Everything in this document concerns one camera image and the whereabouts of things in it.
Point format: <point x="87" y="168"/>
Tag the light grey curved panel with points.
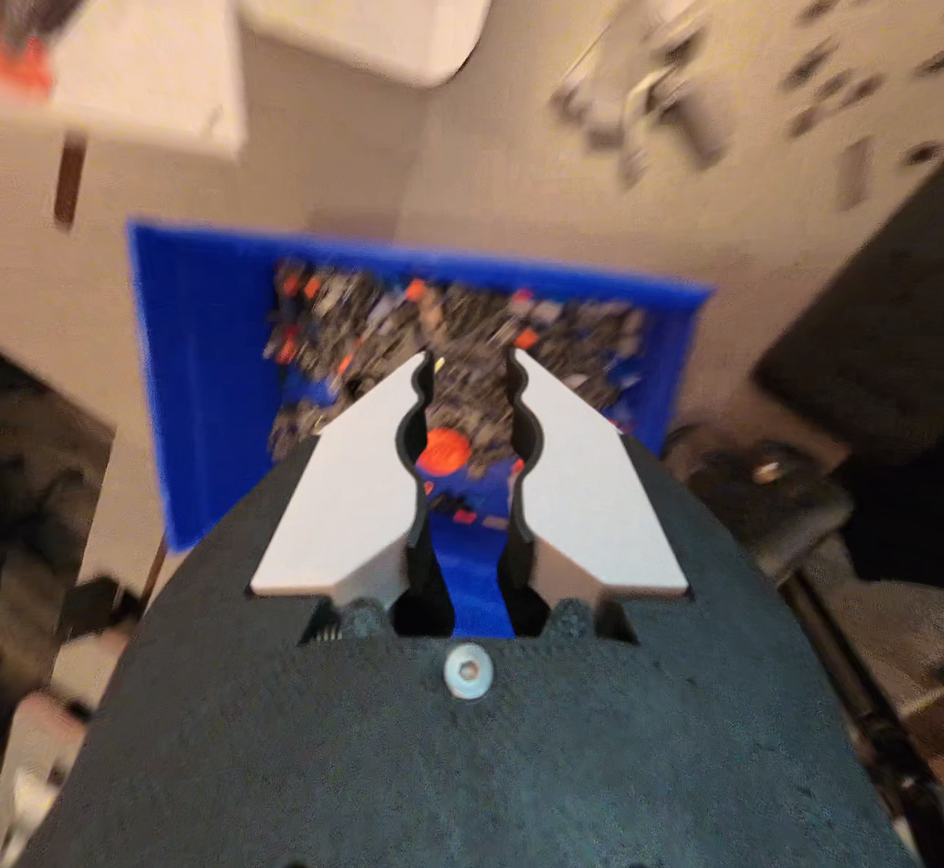
<point x="582" y="108"/>

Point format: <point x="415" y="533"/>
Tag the light grey angled panel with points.
<point x="693" y="123"/>

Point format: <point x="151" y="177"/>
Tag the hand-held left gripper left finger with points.
<point x="339" y="514"/>

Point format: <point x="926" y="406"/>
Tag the instruction booklet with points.
<point x="133" y="34"/>

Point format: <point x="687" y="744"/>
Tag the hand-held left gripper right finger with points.
<point x="605" y="514"/>

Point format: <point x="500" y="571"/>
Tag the orange sprocket wheel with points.
<point x="442" y="451"/>

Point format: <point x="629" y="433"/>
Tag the blue plastic storage bin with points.
<point x="206" y="366"/>

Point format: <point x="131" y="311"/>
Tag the grey plate with screw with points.
<point x="782" y="506"/>

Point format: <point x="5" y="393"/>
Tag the pile of grey building pieces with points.
<point x="479" y="337"/>

